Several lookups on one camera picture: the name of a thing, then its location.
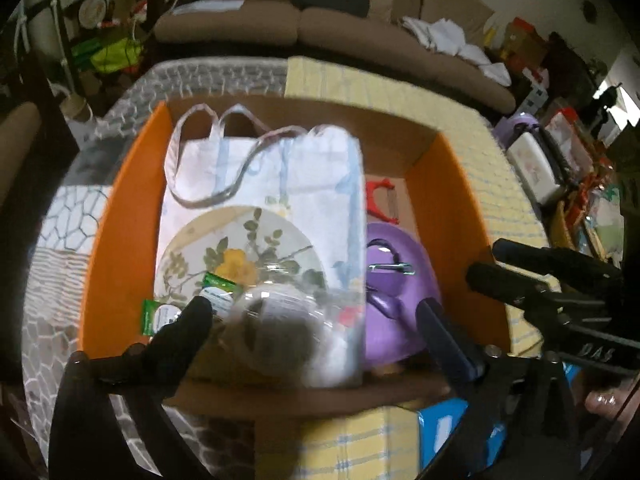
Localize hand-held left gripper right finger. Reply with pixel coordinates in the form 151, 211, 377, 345
415, 299, 583, 480

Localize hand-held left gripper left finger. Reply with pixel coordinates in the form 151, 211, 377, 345
47, 296, 216, 480

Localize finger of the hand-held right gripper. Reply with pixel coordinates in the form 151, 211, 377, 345
492, 239, 623, 287
466, 262, 608, 312

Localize small green packet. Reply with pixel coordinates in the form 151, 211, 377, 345
200, 271, 243, 311
140, 299, 183, 337

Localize floral round plate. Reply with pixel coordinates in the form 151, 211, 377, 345
154, 206, 328, 321

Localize silver carabiner clip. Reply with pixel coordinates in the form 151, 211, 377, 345
367, 261, 416, 276

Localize clear round plastic container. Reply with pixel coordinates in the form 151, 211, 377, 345
220, 280, 351, 376

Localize orange cardboard box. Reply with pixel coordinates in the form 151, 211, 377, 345
80, 95, 513, 418

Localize red plastic grater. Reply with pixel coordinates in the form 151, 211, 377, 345
365, 177, 403, 223

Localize white tote bag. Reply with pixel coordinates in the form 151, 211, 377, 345
155, 104, 368, 388

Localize person's right hand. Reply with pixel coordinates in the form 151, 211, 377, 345
582, 379, 640, 420

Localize pale green floral bag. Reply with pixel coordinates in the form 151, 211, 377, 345
595, 195, 626, 256

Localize white box-shaped appliance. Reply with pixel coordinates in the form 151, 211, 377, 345
507, 130, 568, 206

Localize black remote control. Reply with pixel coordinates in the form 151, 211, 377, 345
537, 127, 576, 181

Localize pile of red packages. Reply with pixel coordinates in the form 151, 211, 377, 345
542, 107, 626, 221

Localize purple plastic container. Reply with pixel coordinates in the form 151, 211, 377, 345
492, 112, 538, 148

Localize dark wooden cabinet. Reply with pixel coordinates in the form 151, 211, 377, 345
542, 32, 598, 101

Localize brown cardboard carton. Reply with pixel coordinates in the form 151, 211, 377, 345
502, 17, 548, 66

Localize white clothes pile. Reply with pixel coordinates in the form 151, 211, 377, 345
402, 16, 512, 86

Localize bright green bag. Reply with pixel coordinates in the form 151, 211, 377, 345
90, 40, 146, 77

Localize yellow checkered tablecloth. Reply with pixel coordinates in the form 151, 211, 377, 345
255, 55, 546, 480

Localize white metal rack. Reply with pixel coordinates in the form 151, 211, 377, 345
15, 0, 81, 106

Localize brown sofa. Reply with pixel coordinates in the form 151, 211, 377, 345
152, 0, 516, 111

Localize white papers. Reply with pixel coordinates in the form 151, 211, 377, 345
172, 0, 246, 15

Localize round dial scale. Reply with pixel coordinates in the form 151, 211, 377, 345
77, 0, 110, 27

